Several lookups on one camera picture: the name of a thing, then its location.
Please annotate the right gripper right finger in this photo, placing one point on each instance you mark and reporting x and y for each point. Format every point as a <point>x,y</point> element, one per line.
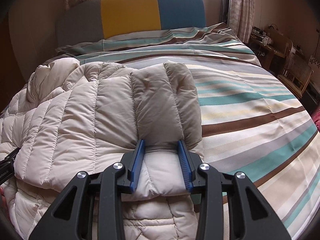
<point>250,214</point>

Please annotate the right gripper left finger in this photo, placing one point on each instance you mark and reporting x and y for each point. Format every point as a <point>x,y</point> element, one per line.
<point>70,216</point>

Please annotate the beige quilted down jacket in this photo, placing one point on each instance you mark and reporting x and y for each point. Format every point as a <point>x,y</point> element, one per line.
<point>75,117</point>

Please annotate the striped bed cover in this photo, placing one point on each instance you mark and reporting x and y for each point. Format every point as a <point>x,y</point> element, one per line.
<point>250,121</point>

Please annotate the pink red blanket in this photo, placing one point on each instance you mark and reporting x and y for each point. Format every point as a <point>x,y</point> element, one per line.
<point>316,119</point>

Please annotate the wooden wicker chair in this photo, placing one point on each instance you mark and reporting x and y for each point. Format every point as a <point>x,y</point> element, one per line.
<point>296,75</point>

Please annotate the wooden side table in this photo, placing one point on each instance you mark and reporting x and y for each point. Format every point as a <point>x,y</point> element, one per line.
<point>270,47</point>

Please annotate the grey yellow teal headboard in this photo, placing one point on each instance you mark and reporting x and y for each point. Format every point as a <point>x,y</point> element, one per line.
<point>93,20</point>

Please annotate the right patterned curtain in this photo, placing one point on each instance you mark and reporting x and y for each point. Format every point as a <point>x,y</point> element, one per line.
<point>241,14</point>

